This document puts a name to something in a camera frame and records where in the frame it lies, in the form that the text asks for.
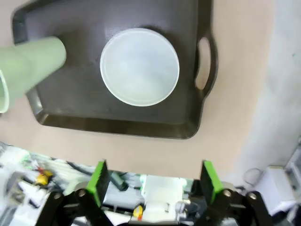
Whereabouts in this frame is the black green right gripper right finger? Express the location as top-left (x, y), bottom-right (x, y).
top-left (199, 160), bottom-right (275, 226)

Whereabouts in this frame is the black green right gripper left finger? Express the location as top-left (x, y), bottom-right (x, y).
top-left (43, 160), bottom-right (114, 226)

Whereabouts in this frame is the dark brown serving tray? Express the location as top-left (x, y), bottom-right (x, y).
top-left (10, 0), bottom-right (219, 140)

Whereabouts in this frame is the yellow connector plug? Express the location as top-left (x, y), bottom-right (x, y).
top-left (133, 204), bottom-right (144, 221)
top-left (35, 170), bottom-right (54, 186)

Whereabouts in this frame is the white mounting block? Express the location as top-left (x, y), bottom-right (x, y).
top-left (144, 174), bottom-right (188, 221)

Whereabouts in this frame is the white plastic box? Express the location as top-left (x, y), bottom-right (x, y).
top-left (255, 166), bottom-right (299, 212)

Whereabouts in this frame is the white round bowl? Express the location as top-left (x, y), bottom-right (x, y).
top-left (99, 27), bottom-right (181, 107)

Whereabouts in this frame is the pale green tall cup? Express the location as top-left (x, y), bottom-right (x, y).
top-left (0, 36), bottom-right (68, 113)

